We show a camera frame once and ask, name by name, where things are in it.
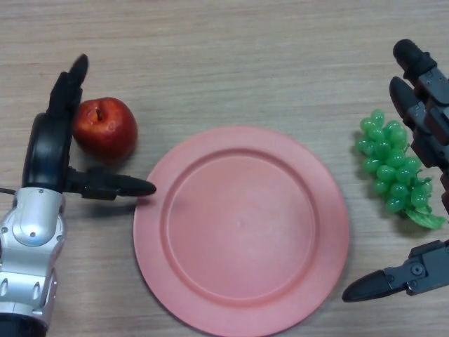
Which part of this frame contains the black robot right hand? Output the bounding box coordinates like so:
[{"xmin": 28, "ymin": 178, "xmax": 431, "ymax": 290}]
[{"xmin": 342, "ymin": 39, "xmax": 449, "ymax": 303}]

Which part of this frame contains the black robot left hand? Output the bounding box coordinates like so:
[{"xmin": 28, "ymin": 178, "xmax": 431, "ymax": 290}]
[{"xmin": 21, "ymin": 54, "xmax": 158, "ymax": 201}]

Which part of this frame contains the green grape bunch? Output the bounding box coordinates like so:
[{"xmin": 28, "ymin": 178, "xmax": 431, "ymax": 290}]
[{"xmin": 354, "ymin": 108, "xmax": 448, "ymax": 231}]

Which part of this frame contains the red apple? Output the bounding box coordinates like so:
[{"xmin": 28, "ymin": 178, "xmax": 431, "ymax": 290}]
[{"xmin": 72, "ymin": 97, "xmax": 138, "ymax": 159}]

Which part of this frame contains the pink round plate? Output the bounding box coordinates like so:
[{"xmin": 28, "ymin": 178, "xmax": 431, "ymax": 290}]
[{"xmin": 133, "ymin": 125, "xmax": 351, "ymax": 337}]

